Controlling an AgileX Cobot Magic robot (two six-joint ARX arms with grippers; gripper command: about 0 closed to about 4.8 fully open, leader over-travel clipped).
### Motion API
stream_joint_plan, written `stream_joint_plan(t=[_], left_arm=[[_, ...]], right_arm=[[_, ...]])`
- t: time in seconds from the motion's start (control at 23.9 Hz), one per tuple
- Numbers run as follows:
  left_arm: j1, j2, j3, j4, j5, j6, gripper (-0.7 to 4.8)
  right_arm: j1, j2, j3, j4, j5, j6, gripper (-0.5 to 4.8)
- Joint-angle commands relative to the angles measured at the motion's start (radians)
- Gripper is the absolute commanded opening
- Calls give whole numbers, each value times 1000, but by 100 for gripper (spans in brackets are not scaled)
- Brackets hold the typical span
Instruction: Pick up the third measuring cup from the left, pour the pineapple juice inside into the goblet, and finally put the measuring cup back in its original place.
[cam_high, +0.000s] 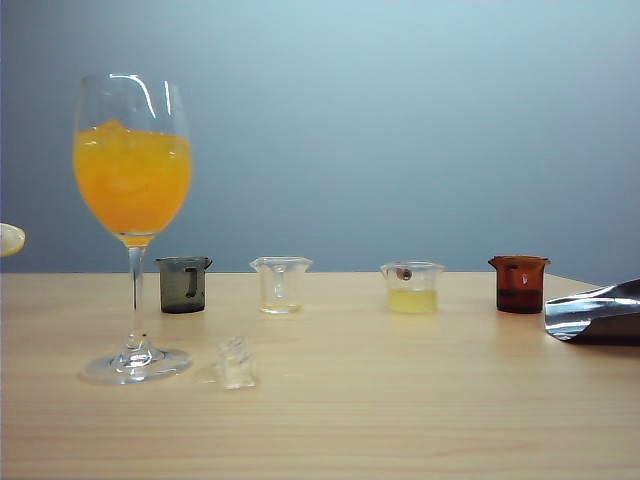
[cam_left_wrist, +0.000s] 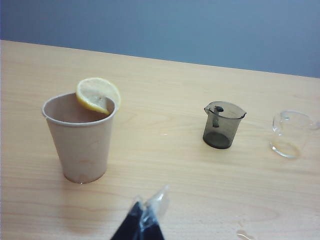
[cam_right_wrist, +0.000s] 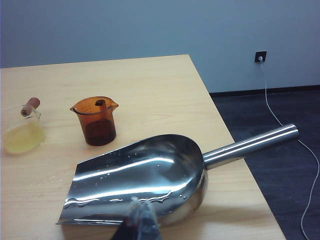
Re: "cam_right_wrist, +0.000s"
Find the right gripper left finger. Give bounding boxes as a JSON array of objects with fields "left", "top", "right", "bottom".
[{"left": 111, "top": 196, "right": 141, "bottom": 240}]

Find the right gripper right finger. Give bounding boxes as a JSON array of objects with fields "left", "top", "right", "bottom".
[{"left": 137, "top": 200, "right": 164, "bottom": 240}]

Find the clear measuring cup wooden handle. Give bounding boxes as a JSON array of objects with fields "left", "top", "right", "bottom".
[{"left": 1, "top": 97, "right": 47, "bottom": 155}]

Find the amber measuring cup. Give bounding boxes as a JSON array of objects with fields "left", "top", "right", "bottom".
[{"left": 69, "top": 96, "right": 120, "bottom": 147}]

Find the silver foil bag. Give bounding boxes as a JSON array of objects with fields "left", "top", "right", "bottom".
[{"left": 55, "top": 123, "right": 300, "bottom": 228}]

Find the black wall baseboard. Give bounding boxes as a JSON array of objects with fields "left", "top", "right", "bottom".
[{"left": 208, "top": 84, "right": 320, "bottom": 100}]

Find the white plug and cable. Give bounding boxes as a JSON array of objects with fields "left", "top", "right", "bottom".
[{"left": 258, "top": 56, "right": 320, "bottom": 240}]

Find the black wall socket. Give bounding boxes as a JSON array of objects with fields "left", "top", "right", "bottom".
[{"left": 254, "top": 50, "right": 268, "bottom": 63}]

